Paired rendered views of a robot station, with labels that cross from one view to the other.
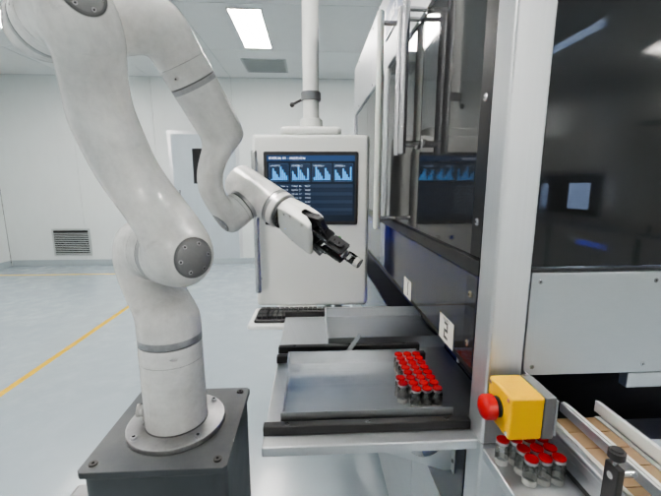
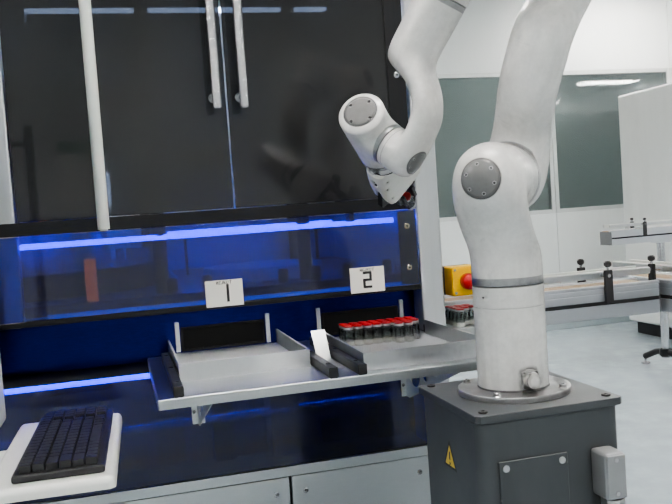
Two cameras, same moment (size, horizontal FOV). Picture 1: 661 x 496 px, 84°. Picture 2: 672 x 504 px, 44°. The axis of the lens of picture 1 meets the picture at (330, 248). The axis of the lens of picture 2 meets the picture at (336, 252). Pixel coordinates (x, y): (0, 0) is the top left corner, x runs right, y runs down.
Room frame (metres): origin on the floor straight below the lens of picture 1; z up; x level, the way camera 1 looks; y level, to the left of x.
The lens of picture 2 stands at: (1.26, 1.63, 1.19)
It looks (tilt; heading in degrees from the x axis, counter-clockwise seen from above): 3 degrees down; 258
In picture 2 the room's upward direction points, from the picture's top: 4 degrees counter-clockwise
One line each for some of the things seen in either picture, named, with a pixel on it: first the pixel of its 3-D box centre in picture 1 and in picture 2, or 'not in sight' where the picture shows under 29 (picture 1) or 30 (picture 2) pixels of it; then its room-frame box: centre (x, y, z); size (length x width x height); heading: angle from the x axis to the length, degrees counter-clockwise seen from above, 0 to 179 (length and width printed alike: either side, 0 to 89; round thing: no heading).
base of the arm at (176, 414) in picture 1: (174, 382); (510, 337); (0.69, 0.32, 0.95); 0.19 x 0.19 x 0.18
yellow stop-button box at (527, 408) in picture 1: (518, 405); (460, 279); (0.54, -0.31, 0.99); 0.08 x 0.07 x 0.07; 93
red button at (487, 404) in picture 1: (491, 406); (468, 281); (0.54, -0.26, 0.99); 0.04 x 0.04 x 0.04; 3
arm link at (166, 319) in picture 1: (157, 278); (498, 214); (0.71, 0.34, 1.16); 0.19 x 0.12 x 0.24; 51
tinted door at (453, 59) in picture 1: (450, 113); (317, 75); (0.87, -0.27, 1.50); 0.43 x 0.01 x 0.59; 3
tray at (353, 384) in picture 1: (359, 382); (398, 342); (0.78, -0.07, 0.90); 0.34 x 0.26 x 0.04; 93
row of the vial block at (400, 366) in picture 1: (406, 378); (382, 332); (0.79, -0.18, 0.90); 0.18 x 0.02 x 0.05; 3
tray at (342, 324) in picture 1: (378, 325); (234, 352); (1.13, -0.16, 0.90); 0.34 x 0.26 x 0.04; 93
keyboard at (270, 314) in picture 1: (305, 313); (68, 438); (1.45, 0.10, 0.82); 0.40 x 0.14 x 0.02; 91
